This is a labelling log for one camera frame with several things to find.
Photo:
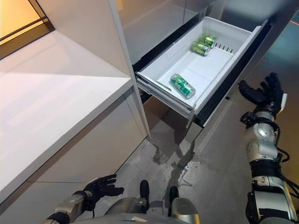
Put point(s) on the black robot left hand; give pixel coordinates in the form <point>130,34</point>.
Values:
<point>102,189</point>

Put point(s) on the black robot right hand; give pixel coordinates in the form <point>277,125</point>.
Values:
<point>266,98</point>

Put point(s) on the tall green beer can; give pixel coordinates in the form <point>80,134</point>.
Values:
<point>182,86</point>

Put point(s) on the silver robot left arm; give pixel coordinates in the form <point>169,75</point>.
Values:
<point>67,207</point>

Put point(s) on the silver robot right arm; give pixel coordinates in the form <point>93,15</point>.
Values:
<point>264,149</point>

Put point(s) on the stainless fridge drawer front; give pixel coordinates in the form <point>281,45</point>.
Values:
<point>229,93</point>

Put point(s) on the white plastic fridge drawer bin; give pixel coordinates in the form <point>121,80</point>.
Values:
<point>205,67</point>

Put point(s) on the stainless steel fridge body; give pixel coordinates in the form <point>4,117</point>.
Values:
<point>151,23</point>

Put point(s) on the robot left leg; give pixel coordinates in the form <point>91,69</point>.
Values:
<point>130,204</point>

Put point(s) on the robot leg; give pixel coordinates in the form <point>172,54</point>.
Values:
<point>184,207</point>
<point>130,204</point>

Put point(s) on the silver robot torso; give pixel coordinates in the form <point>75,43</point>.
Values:
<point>130,219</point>

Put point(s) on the small green drink can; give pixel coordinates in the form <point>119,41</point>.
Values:
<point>199,48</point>
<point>209,40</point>

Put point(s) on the robot right leg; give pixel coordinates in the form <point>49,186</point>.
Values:
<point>184,207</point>

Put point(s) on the white counter cabinet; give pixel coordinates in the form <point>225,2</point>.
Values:
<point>46,116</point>

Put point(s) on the tall white cabinet panel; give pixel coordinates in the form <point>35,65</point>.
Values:
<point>81,35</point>

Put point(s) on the black framed lit window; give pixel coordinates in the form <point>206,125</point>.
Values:
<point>14,23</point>

